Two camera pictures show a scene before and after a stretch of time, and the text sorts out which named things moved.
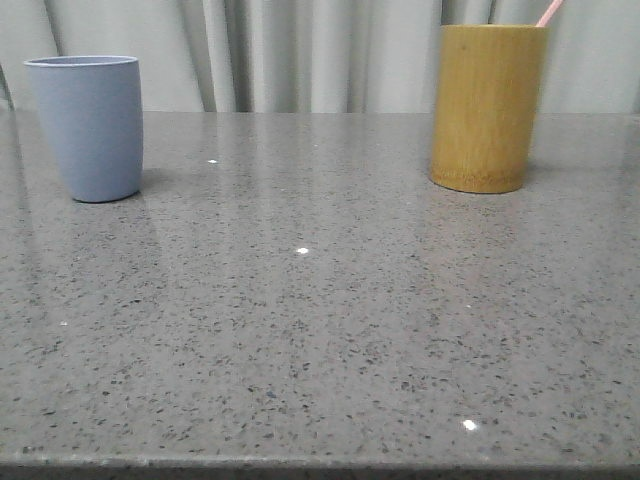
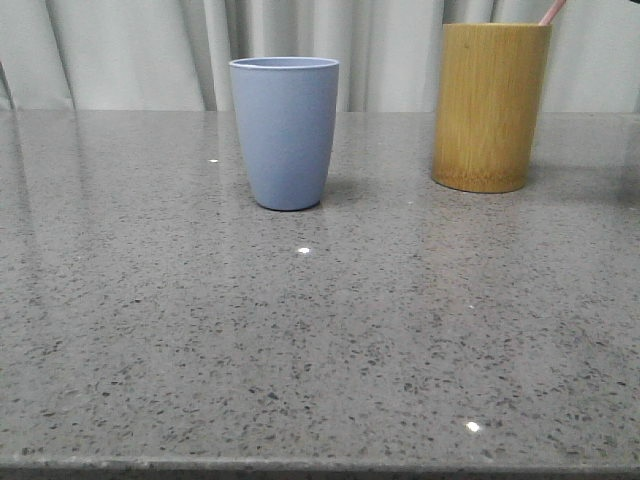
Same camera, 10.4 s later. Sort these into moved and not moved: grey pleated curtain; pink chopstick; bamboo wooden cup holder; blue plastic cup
Moved: blue plastic cup
Not moved: bamboo wooden cup holder; grey pleated curtain; pink chopstick
